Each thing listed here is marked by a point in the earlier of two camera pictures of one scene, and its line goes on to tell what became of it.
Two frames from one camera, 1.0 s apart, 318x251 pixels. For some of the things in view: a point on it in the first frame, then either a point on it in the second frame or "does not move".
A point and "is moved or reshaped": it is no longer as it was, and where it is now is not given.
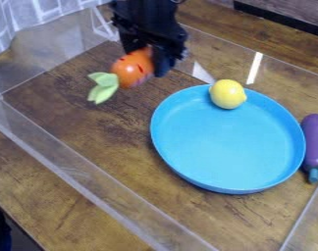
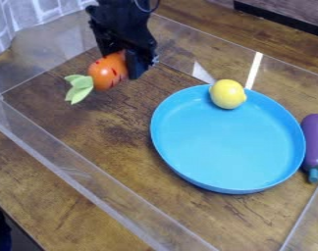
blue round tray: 227,150 does not move
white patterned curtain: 15,15 does not move
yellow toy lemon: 227,94 does not move
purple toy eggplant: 314,131 does not move
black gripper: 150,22 -> 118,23
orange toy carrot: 132,70 is moved or reshaped
